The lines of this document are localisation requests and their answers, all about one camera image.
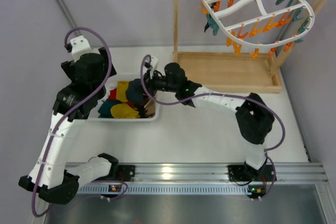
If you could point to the wooden hanger rack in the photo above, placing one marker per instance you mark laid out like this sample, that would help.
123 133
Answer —
227 71

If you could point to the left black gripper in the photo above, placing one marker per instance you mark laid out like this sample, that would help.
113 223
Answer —
66 67

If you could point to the white round clip hanger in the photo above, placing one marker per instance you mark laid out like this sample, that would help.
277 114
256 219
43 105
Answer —
258 25

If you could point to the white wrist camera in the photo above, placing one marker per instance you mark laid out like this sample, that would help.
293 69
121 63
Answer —
153 62
78 46

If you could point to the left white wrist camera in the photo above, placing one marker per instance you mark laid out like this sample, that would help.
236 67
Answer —
78 46

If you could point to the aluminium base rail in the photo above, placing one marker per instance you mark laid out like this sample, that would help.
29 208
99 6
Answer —
203 179

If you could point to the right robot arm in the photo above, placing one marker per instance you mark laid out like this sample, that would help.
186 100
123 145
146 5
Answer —
253 119

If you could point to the red sock in basket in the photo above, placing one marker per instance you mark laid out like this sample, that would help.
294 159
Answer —
113 95

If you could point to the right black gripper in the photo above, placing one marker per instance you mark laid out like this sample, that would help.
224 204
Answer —
148 85

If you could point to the navy sock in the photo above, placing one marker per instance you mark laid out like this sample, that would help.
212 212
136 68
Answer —
135 92
105 109

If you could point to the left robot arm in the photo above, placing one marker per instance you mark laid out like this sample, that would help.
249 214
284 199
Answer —
50 178

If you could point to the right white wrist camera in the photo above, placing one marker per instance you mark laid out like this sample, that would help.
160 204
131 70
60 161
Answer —
153 62

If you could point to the white plastic basket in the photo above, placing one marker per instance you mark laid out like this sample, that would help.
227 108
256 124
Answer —
112 84

